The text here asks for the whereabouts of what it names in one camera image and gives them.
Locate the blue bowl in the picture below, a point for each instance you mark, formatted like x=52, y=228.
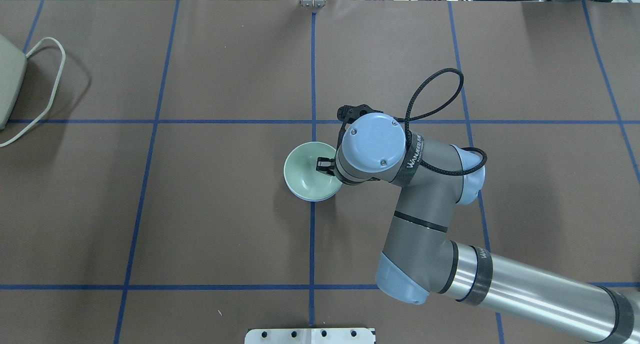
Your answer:
x=316, y=193

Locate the green bowl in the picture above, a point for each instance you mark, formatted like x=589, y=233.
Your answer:
x=299, y=169

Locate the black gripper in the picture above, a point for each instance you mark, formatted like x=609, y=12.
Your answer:
x=325, y=167

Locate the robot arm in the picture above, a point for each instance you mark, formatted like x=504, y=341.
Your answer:
x=418, y=259

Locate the cream toaster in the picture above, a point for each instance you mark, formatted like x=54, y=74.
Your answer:
x=13, y=64

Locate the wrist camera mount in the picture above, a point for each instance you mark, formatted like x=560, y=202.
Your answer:
x=348, y=114

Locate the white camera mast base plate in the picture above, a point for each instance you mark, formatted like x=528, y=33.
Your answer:
x=336, y=335

